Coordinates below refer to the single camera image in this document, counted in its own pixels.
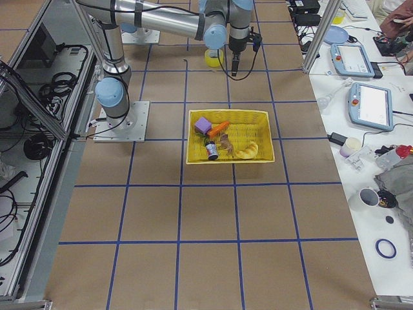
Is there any white mug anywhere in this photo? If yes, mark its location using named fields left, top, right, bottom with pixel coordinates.
left=348, top=187, right=379, bottom=212

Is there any toy croissant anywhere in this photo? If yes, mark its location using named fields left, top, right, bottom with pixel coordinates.
left=235, top=141, right=259, bottom=160

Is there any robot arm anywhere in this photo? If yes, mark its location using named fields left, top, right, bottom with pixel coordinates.
left=76, top=1, right=262, bottom=141

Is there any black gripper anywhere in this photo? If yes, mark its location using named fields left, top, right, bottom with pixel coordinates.
left=228, top=37, right=249, bottom=76

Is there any black power adapter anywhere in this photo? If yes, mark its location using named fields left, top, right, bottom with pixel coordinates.
left=327, top=132, right=348, bottom=147

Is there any upper teach pendant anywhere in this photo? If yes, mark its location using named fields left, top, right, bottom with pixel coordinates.
left=330, top=43, right=375, bottom=78

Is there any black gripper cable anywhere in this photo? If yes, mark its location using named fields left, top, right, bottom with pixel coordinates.
left=216, top=27, right=263, bottom=81

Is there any purple foam cube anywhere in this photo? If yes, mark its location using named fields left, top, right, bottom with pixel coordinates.
left=194, top=117, right=212, bottom=135

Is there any white purple cup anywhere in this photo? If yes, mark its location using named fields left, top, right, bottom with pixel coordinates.
left=339, top=137, right=361, bottom=158

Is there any blue plate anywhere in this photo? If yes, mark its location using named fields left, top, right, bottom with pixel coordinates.
left=323, top=25, right=349, bottom=45

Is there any yellow plastic basket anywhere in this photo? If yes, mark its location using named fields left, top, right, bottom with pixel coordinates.
left=186, top=109, right=275, bottom=165

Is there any yellow tape roll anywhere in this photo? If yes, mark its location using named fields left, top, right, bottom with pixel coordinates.
left=204, top=49, right=224, bottom=68

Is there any toy carrot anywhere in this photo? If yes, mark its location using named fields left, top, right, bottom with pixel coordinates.
left=206, top=121, right=230, bottom=139

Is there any small brown toy animal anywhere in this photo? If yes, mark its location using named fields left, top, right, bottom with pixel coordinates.
left=218, top=133, right=234, bottom=156

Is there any aluminium frame post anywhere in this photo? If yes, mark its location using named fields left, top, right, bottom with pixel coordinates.
left=303, top=0, right=341, bottom=74

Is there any small black-capped bottle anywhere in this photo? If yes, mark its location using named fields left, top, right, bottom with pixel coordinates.
left=205, top=141, right=219, bottom=161

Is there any lower teach pendant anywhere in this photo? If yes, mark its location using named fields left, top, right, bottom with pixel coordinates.
left=348, top=83, right=394, bottom=132

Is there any blue tape ring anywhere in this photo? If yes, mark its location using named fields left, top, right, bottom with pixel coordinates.
left=375, top=238, right=398, bottom=260

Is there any grey cloth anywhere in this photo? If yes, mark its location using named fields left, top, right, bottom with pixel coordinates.
left=374, top=156, right=412, bottom=231

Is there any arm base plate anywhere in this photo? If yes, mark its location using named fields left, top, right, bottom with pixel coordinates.
left=92, top=101, right=150, bottom=143
left=121, top=28, right=160, bottom=45

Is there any teach pendant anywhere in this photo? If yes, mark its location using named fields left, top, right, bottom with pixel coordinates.
left=348, top=83, right=394, bottom=132
left=330, top=43, right=375, bottom=78

